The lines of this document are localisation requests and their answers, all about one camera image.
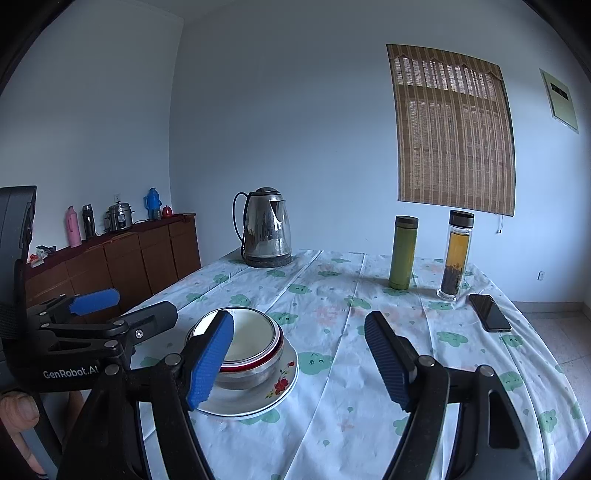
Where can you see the person's left hand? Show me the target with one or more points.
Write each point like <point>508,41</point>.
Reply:
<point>18,410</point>

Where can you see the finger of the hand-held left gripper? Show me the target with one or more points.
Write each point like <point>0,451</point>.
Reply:
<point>152,316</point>
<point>97,300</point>

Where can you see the steel rice cooker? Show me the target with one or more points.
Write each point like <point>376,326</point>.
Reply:
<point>119,218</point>

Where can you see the stainless steel electric kettle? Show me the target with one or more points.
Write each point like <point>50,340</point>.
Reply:
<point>268,226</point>

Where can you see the pink thermos flask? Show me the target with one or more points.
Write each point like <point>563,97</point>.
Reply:
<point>74,228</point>

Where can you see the cloud print tablecloth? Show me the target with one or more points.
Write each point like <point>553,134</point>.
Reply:
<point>346,369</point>

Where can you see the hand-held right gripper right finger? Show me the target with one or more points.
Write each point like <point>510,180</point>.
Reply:
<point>388,360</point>

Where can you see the black kettle base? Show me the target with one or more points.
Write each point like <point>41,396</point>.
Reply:
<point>268,262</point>

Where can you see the black thermos flask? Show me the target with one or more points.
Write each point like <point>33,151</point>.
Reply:
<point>88,222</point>

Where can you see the stainless steel bowl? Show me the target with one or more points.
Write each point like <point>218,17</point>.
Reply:
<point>249,377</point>

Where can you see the bamboo window blind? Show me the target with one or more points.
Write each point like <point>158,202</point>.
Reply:
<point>452,129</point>

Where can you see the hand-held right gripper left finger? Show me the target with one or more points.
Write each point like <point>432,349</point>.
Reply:
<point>212,360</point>

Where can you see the black smartphone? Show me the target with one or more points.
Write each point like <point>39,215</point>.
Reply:
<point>490,313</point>

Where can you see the small red floral plate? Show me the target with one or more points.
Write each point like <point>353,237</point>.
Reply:
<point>258,398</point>

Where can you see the green thermos flask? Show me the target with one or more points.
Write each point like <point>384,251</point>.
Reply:
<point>402,254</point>

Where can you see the brown wooden sideboard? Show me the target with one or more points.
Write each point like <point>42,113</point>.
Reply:
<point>138,258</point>

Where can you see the blue thermos jug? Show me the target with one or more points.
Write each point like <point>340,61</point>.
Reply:
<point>152,205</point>

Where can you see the small red apple ornament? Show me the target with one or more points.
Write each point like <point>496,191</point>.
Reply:
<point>167,212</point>

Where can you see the white enamel bowl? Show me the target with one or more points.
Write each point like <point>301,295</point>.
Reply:
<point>251,337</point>

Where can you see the red bowl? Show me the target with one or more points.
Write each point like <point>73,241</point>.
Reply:
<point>251,367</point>

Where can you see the glass tea bottle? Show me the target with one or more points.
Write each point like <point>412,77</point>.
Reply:
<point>455,258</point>

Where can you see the small red white packets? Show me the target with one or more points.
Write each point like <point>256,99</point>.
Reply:
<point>42,254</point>

